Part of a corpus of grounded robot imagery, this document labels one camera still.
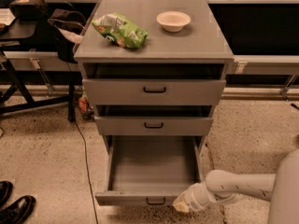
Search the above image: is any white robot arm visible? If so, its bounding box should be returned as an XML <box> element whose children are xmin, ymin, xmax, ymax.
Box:
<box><xmin>173</xmin><ymin>149</ymin><xmax>299</xmax><ymax>224</ymax></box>

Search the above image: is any white paper bowl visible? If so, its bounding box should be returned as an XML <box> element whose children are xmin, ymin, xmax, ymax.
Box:
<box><xmin>156</xmin><ymin>11</ymin><xmax>191</xmax><ymax>33</ymax></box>

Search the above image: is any grey drawer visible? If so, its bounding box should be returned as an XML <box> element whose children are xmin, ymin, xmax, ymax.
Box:
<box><xmin>83</xmin><ymin>63</ymin><xmax>225</xmax><ymax>105</ymax></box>
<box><xmin>96</xmin><ymin>136</ymin><xmax>201</xmax><ymax>206</ymax></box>
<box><xmin>95</xmin><ymin>105</ymin><xmax>213</xmax><ymax>136</ymax></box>

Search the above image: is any black folding table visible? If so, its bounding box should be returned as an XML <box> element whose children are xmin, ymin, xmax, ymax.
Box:
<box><xmin>0</xmin><ymin>13</ymin><xmax>78</xmax><ymax>121</ymax></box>

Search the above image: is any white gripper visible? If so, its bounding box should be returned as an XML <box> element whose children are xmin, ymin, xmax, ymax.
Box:
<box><xmin>173</xmin><ymin>182</ymin><xmax>217</xmax><ymax>213</ymax></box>

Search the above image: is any grey bottom drawer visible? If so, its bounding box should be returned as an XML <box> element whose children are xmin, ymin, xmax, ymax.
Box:
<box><xmin>96</xmin><ymin>136</ymin><xmax>201</xmax><ymax>206</ymax></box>

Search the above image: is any black left shoe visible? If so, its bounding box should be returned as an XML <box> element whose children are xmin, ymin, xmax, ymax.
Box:
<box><xmin>0</xmin><ymin>181</ymin><xmax>13</xmax><ymax>206</ymax></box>

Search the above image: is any black floor cable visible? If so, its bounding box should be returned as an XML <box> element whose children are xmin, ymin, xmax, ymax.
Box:
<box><xmin>73</xmin><ymin>109</ymin><xmax>99</xmax><ymax>224</ymax></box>

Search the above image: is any black bag on table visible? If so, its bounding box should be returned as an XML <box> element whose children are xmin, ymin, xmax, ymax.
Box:
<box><xmin>9</xmin><ymin>0</ymin><xmax>48</xmax><ymax>21</ymax></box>

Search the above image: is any red object behind cabinet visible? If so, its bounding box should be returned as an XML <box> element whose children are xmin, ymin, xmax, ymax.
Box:
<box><xmin>78</xmin><ymin>94</ymin><xmax>94</xmax><ymax>119</ymax></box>

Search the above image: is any green chip bag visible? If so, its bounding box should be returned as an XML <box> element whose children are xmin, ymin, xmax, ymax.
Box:
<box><xmin>92</xmin><ymin>13</ymin><xmax>149</xmax><ymax>49</ymax></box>

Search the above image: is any grey top drawer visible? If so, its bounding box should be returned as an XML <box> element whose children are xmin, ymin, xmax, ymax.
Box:
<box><xmin>83</xmin><ymin>63</ymin><xmax>225</xmax><ymax>105</ymax></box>

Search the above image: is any grey drawer cabinet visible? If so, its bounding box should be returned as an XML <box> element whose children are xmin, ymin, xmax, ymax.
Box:
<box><xmin>75</xmin><ymin>0</ymin><xmax>233</xmax><ymax>150</ymax></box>

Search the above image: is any grey middle drawer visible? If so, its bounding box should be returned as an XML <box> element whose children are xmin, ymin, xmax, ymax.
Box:
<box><xmin>95</xmin><ymin>105</ymin><xmax>213</xmax><ymax>136</ymax></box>

